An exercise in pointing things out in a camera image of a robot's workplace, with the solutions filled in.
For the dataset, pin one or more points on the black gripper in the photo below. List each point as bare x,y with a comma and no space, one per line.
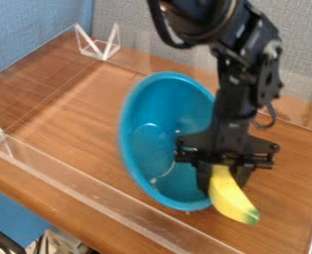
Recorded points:
225,144

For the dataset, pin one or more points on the yellow toy banana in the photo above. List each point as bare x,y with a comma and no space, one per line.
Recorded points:
228,197

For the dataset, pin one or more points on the blue plastic bowl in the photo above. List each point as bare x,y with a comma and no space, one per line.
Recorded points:
167,105

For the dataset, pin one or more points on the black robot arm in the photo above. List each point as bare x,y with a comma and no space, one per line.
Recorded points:
245,43

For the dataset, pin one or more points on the clear acrylic back barrier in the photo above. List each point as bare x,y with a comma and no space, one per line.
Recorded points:
293,109

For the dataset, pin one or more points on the clear acrylic barrier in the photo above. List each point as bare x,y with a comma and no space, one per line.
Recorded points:
293,109
151,223

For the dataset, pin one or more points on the clear acrylic front barrier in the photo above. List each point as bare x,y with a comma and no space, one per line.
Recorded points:
151,223

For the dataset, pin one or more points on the clear acrylic corner bracket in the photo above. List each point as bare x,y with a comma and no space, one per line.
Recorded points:
95,48

